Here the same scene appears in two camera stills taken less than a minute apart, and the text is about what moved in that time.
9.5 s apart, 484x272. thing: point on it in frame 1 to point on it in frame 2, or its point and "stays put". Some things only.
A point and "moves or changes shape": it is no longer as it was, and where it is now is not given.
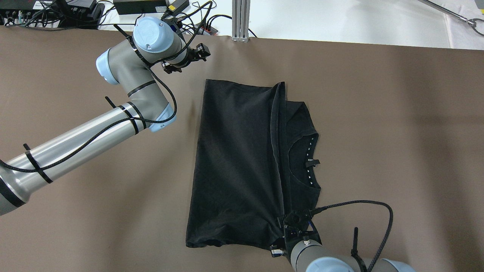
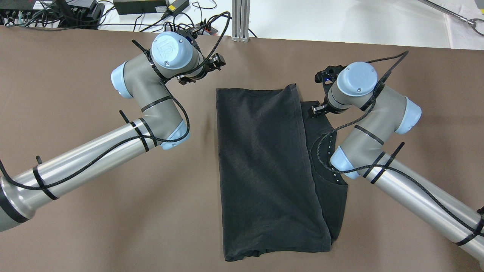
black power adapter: x=136 y=6 stays put
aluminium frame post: x=241 y=14 stays put
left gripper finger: x=202 y=51 to x=217 y=61
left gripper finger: x=169 y=68 to x=183 y=80
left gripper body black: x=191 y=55 to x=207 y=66
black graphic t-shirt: x=240 y=182 moves or changes shape
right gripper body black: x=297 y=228 to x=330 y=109
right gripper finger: x=276 y=252 to x=319 y=110
